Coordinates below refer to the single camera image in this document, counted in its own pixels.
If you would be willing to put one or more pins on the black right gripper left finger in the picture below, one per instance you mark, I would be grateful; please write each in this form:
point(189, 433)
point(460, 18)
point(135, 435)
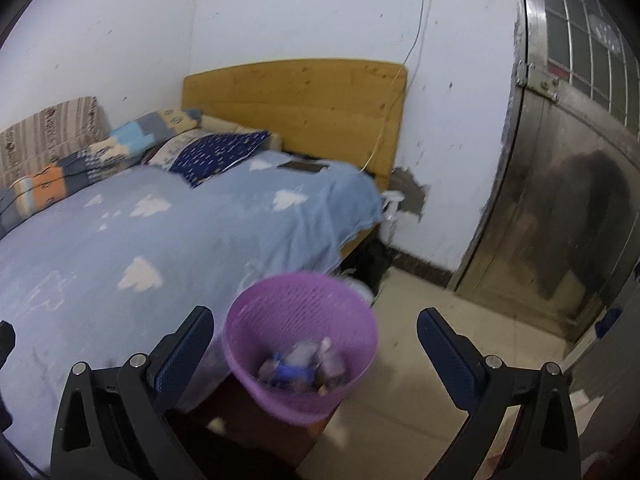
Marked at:
point(111, 422)

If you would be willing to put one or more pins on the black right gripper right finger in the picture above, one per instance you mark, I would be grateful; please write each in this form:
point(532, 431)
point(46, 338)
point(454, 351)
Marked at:
point(544, 441)

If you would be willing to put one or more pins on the purple plastic trash basket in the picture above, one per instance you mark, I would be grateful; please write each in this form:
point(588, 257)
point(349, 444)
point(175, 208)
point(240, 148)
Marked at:
point(301, 318)

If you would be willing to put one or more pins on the blue cloud bed sheet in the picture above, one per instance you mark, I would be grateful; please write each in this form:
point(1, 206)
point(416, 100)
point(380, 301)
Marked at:
point(115, 267)

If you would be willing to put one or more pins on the blue Chinese text carton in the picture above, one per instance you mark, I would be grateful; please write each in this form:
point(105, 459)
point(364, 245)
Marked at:
point(283, 373)

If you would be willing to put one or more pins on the metal door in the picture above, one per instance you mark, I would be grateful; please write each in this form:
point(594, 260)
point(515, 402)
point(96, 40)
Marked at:
point(561, 233)

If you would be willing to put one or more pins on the striped beige pillow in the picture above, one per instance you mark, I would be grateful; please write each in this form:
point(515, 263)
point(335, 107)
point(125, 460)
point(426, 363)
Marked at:
point(49, 135)

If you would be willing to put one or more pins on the patchwork cartoon quilt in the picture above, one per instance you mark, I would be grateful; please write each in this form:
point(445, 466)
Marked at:
point(123, 148)

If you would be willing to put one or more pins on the navy star pillow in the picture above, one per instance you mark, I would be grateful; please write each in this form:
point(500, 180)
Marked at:
point(198, 155)

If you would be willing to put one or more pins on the black phone on bed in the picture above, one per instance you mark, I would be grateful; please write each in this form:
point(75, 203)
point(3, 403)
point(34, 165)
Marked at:
point(302, 166)

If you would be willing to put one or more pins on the wooden headboard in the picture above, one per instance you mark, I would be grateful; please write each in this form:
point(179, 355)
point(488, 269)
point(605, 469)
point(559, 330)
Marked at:
point(329, 108)

